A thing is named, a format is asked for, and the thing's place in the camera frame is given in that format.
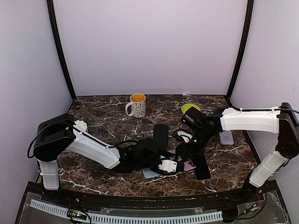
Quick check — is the black right frame post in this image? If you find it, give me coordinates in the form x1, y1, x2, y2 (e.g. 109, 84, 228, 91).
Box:
226, 0, 254, 101

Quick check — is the white slotted cable duct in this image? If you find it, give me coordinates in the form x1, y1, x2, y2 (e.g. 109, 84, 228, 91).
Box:
29, 199, 223, 224

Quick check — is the black frame post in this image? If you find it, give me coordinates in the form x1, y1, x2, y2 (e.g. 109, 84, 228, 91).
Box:
226, 0, 254, 101
46, 0, 77, 101

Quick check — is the black front table rail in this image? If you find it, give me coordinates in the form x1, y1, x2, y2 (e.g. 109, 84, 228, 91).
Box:
25, 181, 281, 212

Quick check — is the black phone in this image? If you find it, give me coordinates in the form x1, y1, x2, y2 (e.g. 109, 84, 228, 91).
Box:
195, 155, 212, 181
153, 124, 169, 148

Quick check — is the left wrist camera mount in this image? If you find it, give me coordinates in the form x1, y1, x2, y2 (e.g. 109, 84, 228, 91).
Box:
158, 159, 178, 174

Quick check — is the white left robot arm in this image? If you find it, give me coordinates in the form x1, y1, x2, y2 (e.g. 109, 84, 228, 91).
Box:
27, 113, 184, 203

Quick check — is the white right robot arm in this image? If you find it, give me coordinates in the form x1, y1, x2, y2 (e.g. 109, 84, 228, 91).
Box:
176, 103, 299, 203

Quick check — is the pink phone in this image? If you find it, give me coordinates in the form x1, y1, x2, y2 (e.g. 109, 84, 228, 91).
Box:
167, 150, 196, 172

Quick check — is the white scalloped bowl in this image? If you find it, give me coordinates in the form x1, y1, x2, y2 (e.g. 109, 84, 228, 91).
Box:
75, 120, 88, 132

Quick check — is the green bowl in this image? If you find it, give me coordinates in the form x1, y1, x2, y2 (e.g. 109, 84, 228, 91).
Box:
181, 104, 201, 115

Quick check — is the black left frame post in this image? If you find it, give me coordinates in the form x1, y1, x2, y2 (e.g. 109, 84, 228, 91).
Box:
46, 0, 77, 101

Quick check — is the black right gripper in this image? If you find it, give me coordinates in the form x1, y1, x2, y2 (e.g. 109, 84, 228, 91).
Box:
175, 128, 214, 163

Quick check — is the clear magsafe phone case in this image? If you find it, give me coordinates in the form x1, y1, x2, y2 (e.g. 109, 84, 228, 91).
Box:
194, 155, 212, 182

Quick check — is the light blue phone case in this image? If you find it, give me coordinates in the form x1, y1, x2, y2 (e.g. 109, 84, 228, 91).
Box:
142, 168, 160, 179

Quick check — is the lilac phone case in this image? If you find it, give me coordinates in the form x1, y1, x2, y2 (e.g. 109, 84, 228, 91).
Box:
219, 131, 234, 146

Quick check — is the white mug orange inside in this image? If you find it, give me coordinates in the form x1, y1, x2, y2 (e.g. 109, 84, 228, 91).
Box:
125, 93, 146, 118

